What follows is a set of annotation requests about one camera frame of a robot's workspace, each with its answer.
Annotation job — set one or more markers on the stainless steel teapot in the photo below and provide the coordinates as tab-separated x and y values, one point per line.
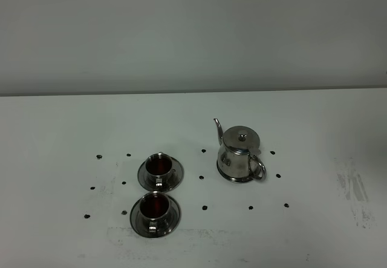
238	155

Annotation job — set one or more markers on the far stainless steel saucer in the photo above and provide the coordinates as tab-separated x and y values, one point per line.
174	181

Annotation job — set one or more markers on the stainless steel saucer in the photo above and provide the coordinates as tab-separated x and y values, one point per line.
172	222
174	181

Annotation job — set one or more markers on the near stainless steel teacup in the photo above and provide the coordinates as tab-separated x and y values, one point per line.
154	209

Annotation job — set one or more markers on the near stainless steel saucer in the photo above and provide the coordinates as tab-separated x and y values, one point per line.
172	222

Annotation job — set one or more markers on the far stainless steel teacup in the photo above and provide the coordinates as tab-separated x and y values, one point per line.
158	171

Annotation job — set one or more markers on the steel saucer under teapot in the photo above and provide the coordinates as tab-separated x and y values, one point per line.
259	176

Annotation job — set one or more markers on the stainless steel teacup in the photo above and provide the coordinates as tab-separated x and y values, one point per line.
158	171
154	209

